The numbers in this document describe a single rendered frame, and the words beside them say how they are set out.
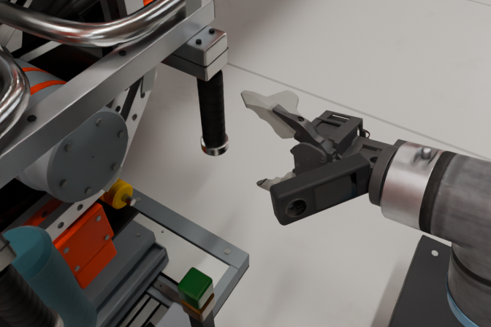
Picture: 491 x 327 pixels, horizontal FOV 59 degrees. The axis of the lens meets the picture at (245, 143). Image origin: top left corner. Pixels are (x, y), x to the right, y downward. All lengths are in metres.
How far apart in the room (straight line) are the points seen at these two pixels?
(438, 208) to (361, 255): 1.03
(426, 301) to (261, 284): 0.50
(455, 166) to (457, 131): 1.49
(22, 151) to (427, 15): 2.40
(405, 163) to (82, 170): 0.38
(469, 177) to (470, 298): 0.15
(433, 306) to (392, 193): 0.67
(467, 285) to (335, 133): 0.21
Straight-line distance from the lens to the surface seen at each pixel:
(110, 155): 0.60
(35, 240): 0.66
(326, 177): 0.48
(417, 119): 1.95
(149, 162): 1.69
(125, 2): 0.74
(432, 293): 1.13
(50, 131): 0.45
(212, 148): 0.67
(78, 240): 0.89
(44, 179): 0.55
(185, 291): 0.66
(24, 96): 0.44
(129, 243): 1.23
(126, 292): 1.23
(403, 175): 0.47
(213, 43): 0.55
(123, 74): 0.49
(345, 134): 0.53
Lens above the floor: 1.26
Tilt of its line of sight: 47 degrees down
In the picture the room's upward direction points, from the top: straight up
